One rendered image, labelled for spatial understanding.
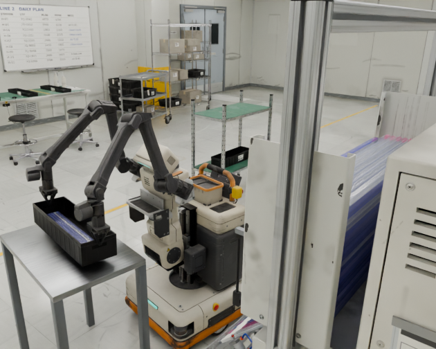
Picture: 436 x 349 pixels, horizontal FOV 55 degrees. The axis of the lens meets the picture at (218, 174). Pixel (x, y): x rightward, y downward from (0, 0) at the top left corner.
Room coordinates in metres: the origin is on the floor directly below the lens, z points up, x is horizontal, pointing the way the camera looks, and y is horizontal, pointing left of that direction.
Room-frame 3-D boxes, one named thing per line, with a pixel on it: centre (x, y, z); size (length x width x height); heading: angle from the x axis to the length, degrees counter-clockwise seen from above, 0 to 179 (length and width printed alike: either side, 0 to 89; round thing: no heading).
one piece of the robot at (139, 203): (2.16, 0.38, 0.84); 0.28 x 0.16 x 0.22; 43
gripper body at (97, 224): (1.65, 0.52, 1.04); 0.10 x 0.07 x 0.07; 43
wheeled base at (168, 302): (2.36, 0.17, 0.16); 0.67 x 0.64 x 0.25; 133
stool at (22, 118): (5.52, 2.62, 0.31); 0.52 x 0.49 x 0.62; 141
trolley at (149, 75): (7.59, 1.34, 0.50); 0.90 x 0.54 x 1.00; 156
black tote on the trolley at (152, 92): (7.57, 1.36, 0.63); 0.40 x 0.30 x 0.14; 156
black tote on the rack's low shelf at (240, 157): (4.57, -0.16, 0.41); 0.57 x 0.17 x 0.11; 141
